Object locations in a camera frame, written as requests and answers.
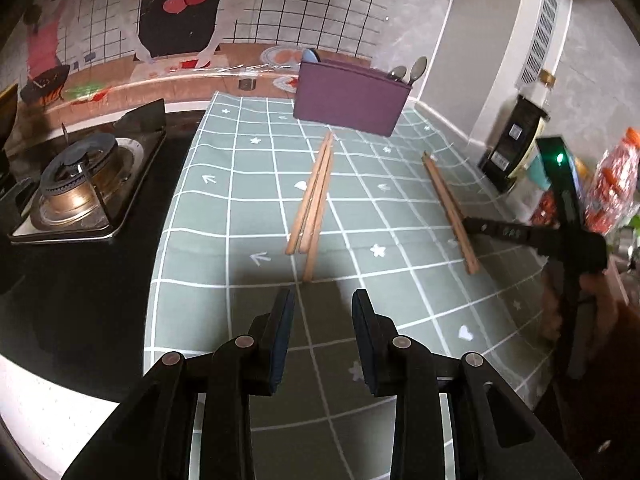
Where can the black gas stove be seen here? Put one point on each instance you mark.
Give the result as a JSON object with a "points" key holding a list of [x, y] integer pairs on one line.
{"points": [[79, 235]]}

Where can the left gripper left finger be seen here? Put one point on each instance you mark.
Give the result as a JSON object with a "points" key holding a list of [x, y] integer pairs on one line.
{"points": [[271, 333]]}

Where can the soy sauce bottle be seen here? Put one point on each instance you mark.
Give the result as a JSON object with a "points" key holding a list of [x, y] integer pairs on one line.
{"points": [[528, 117]]}

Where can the yellow lid spice jar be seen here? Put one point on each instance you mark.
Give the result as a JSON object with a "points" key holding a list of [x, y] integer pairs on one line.
{"points": [[545, 212]]}

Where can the teal cap salt shaker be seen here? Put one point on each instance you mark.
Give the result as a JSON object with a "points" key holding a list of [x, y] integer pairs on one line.
{"points": [[528, 190]]}

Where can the green checkered table mat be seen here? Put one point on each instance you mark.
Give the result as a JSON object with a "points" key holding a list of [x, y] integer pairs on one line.
{"points": [[221, 261]]}

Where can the person right hand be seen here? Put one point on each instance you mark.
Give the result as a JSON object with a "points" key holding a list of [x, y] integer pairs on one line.
{"points": [[598, 319]]}

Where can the black pan with lid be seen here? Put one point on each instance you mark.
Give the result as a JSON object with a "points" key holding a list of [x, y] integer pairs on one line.
{"points": [[8, 112]]}

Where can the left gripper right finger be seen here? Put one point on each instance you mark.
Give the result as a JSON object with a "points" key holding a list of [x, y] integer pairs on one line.
{"points": [[374, 334]]}

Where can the purple utensil holder box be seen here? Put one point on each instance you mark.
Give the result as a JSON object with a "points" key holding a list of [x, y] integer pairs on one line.
{"points": [[347, 95]]}

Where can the orange cap chili bottle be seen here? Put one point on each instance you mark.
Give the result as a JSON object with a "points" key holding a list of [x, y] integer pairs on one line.
{"points": [[610, 194]]}

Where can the blue plastic spoon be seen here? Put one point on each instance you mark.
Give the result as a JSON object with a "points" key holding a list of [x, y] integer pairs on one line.
{"points": [[310, 56]]}

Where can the black spoon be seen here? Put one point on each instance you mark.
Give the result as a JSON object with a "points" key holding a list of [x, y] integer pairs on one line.
{"points": [[417, 70], [397, 73]]}

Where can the white ventilation grille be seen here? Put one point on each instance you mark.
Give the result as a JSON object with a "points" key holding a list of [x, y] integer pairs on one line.
{"points": [[541, 41]]}

